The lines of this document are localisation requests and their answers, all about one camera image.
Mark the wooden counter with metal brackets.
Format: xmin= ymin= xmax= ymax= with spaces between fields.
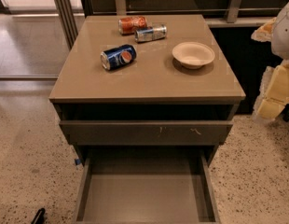
xmin=81 ymin=0 xmax=289 ymax=23

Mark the grey metal window frame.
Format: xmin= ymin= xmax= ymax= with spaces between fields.
xmin=0 ymin=0 xmax=78 ymax=81

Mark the silver blue soda can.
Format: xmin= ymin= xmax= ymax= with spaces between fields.
xmin=134 ymin=24 xmax=167 ymax=43

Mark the blue tape piece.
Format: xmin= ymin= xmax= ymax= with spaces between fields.
xmin=75 ymin=159 xmax=81 ymax=165

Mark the blue pepsi can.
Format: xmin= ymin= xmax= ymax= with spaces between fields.
xmin=101 ymin=44 xmax=137 ymax=71

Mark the grey drawer cabinet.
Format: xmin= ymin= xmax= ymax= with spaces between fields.
xmin=48 ymin=14 xmax=247 ymax=224

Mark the orange soda can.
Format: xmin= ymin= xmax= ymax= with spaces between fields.
xmin=118 ymin=16 xmax=147 ymax=35

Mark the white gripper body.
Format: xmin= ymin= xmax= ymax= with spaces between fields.
xmin=271 ymin=2 xmax=289 ymax=60

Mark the black object on floor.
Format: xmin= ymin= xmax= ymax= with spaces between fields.
xmin=31 ymin=208 xmax=46 ymax=224

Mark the grey top drawer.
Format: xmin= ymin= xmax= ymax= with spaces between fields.
xmin=60 ymin=120 xmax=232 ymax=146

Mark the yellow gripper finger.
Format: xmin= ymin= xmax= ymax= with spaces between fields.
xmin=251 ymin=18 xmax=276 ymax=42
xmin=256 ymin=62 xmax=289 ymax=120

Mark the open grey middle drawer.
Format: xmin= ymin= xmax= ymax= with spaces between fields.
xmin=72 ymin=147 xmax=221 ymax=224

